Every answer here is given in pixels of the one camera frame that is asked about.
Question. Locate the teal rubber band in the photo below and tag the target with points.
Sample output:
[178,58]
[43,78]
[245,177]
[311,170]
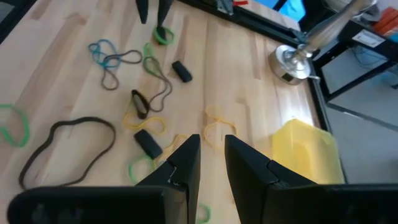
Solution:
[97,55]

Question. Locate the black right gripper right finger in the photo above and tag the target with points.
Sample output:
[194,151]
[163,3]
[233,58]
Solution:
[248,174]

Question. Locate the white paper label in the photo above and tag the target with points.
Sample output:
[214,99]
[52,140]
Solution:
[368,39]

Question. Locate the large dark brown rubber band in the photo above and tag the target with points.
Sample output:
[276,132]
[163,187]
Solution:
[81,119]

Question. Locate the orange box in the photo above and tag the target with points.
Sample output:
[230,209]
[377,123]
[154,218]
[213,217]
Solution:
[387,20]

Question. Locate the thin yellow rubber band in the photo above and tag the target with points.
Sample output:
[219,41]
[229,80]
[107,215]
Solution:
[217,122]
[174,141]

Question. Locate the black metal utility cart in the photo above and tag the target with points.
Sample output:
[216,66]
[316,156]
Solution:
[343,37]

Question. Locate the silver lamp white shade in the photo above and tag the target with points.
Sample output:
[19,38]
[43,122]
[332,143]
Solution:
[289,63]

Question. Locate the thin grey rubber band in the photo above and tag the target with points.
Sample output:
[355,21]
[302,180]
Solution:
[170,88]

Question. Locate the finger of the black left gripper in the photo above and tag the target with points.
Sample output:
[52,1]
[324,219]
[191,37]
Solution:
[163,12]
[142,11]

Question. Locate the small black block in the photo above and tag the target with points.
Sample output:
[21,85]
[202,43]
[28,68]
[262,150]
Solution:
[182,71]

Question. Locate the yellow translucent plastic bin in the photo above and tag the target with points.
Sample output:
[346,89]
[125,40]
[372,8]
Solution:
[304,152]

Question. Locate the thin dark brown rubber band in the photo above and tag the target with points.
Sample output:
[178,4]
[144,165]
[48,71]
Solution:
[110,89]

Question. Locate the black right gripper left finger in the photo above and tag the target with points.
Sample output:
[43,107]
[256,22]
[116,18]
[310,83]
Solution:
[183,174]

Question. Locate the thin green rubber band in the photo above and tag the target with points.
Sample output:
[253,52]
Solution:
[145,49]

